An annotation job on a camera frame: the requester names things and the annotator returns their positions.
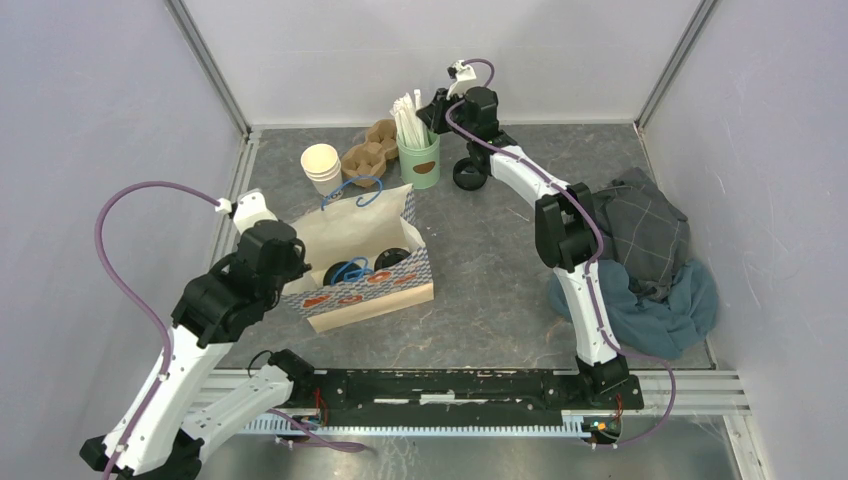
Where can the grey checked cloth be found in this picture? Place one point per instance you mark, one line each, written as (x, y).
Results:
(642, 231)

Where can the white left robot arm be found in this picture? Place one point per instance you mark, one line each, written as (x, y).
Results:
(159, 437)

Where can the white paper-wrapped straws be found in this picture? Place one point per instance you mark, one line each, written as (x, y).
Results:
(411, 132)

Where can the stack of white paper cups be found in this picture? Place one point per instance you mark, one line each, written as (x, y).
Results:
(322, 166)

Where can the checkered paper takeout bag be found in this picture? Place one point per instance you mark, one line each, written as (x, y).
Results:
(359, 229)

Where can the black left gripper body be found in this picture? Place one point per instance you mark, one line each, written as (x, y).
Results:
(297, 270)

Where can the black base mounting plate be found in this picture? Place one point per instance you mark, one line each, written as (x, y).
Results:
(454, 398)

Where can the black spare cup lid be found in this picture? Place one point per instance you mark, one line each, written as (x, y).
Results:
(467, 177)

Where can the black plastic cup lid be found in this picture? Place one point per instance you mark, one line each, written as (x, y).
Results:
(390, 257)

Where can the green straw holder cup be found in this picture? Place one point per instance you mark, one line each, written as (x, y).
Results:
(421, 167)

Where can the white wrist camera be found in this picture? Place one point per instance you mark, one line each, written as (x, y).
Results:
(463, 77)
(247, 210)

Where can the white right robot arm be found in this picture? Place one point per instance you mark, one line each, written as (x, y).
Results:
(567, 239)

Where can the brown cardboard cup carrier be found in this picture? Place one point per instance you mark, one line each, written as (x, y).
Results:
(369, 159)

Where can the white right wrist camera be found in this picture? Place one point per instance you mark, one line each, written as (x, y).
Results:
(463, 77)

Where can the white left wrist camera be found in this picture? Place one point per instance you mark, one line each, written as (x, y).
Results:
(247, 210)

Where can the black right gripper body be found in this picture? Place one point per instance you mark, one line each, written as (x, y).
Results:
(439, 122)

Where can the aluminium frame rail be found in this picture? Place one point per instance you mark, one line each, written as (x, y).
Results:
(694, 425)

